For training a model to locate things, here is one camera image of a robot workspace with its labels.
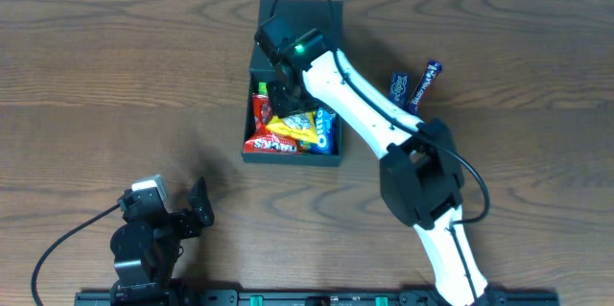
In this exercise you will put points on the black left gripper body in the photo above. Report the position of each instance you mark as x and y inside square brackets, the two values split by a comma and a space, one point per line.
[179, 220]

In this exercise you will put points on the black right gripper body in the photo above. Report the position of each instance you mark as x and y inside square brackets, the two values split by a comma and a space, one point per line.
[286, 100]

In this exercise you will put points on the Haribo gummy worms bag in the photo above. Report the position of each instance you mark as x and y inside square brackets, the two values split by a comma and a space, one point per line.
[262, 89]

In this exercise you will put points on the yellow nuts bag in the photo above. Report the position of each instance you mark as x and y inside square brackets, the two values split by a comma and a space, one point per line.
[301, 127]

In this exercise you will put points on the blue Oreo cookie pack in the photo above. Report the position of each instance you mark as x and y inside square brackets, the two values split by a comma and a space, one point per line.
[325, 129]

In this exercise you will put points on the red Hacks candy bag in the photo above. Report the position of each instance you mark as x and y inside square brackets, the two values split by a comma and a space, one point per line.
[263, 140]

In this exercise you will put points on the dark green box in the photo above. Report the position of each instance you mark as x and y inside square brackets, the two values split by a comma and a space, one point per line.
[301, 16]

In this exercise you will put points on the blue Eclipse mints box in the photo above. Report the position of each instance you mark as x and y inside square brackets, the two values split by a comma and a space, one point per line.
[399, 88]

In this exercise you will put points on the Dairy Milk chocolate bar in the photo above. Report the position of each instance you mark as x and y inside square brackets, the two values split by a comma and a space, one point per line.
[432, 70]

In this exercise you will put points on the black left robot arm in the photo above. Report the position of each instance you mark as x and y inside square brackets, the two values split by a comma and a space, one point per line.
[147, 247]

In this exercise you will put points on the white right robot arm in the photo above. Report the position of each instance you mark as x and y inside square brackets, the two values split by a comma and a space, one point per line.
[420, 169]

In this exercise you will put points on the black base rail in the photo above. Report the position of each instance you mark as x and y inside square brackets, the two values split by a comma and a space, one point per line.
[413, 297]

